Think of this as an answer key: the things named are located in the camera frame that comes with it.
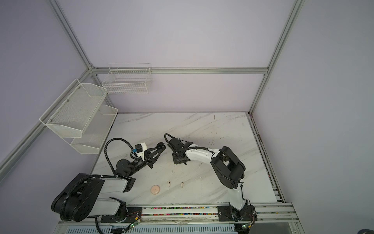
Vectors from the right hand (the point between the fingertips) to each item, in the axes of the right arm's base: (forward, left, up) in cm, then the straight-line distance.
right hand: (176, 161), depth 91 cm
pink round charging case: (-17, +11, 0) cm, 20 cm away
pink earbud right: (-15, -4, -2) cm, 15 cm away
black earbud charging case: (-1, +6, +20) cm, 21 cm away
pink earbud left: (-13, +3, -1) cm, 13 cm away
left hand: (-1, +6, +16) cm, 18 cm away
